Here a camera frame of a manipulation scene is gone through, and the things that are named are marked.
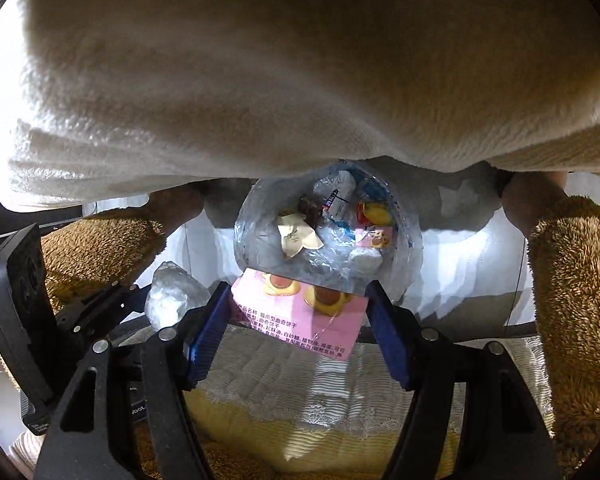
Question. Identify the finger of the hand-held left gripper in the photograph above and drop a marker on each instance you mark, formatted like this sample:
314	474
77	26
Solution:
105	300
120	321

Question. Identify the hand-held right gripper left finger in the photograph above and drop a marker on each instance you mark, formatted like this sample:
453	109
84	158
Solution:
207	340

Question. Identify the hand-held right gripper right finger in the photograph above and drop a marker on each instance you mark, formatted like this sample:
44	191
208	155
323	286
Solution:
390	345

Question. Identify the bag of white shreds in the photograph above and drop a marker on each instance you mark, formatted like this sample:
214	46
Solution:
365	260

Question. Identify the pink cookie box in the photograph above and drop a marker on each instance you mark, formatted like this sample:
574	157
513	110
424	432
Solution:
300	320

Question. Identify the clear plastic bag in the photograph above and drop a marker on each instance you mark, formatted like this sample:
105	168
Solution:
252	245

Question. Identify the pink snack wrapper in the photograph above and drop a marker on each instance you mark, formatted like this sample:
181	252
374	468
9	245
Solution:
375	237

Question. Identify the small colourful wrapper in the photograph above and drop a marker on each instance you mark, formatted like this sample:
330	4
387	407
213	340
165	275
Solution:
375	212

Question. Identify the beige paper bag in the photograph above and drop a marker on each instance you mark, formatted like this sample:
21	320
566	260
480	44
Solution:
297	237

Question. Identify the white wrapper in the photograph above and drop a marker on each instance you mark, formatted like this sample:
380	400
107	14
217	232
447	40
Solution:
337	195

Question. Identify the brown yellow snack wrapper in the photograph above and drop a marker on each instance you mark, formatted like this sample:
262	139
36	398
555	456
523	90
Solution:
310	207

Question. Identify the person's left leg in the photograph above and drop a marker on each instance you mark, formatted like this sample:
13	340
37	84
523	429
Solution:
100	245

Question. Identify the person's leg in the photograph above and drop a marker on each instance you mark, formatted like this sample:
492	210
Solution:
100	245
575	285

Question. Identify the person's right leg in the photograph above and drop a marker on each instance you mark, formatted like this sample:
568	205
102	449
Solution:
575	285

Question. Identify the beige plush blanket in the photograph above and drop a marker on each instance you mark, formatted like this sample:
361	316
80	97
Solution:
280	60

